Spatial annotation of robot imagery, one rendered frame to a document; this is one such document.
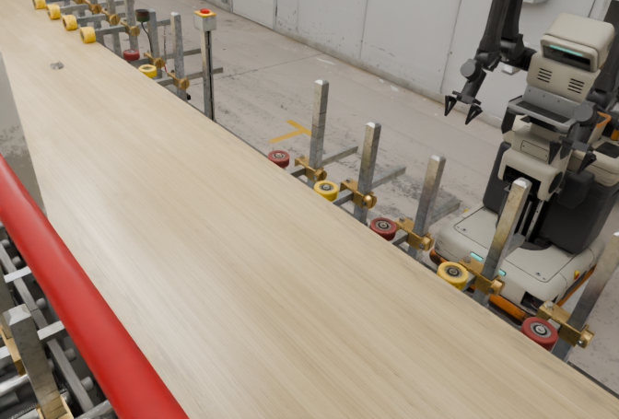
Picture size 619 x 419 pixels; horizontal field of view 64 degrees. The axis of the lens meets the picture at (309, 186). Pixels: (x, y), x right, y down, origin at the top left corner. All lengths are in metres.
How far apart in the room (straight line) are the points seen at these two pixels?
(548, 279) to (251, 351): 1.69
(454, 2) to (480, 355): 3.63
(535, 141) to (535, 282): 0.65
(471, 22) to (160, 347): 3.79
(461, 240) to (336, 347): 1.52
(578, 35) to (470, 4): 2.45
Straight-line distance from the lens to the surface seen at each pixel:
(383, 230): 1.49
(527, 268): 2.56
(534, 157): 2.31
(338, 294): 1.28
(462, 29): 4.52
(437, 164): 1.48
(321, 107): 1.76
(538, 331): 1.35
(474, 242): 2.60
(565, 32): 2.10
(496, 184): 2.75
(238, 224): 1.48
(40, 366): 1.08
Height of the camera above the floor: 1.82
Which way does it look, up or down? 34 degrees down
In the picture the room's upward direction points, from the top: 5 degrees clockwise
